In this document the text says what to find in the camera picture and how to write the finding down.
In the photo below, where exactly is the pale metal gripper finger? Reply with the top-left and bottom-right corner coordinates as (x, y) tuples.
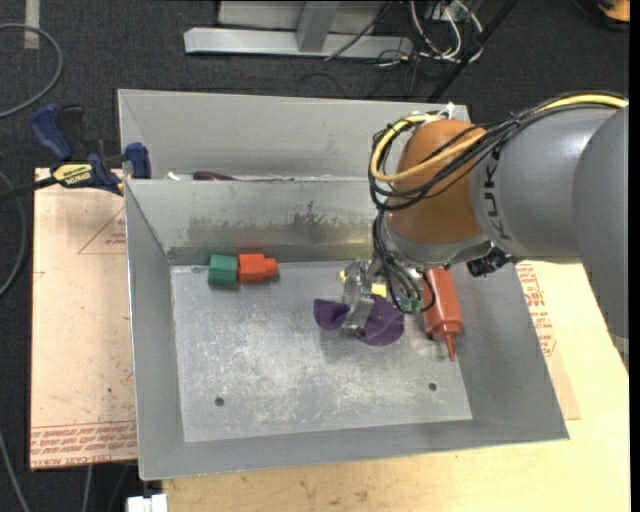
(341, 285), (361, 333)
(352, 294), (375, 335)

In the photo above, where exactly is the purple cloth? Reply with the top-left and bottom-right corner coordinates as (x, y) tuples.
(312, 294), (406, 348)

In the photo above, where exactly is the red-brown squeeze bottle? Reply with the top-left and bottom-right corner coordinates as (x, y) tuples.
(420, 266), (465, 362)

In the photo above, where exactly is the grey metal bin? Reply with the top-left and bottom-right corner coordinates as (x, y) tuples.
(117, 88), (571, 482)

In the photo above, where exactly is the orange toy block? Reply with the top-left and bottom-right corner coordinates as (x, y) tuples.
(236, 252), (279, 284)

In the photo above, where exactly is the green toy block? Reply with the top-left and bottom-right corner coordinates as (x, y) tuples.
(207, 253), (240, 288)

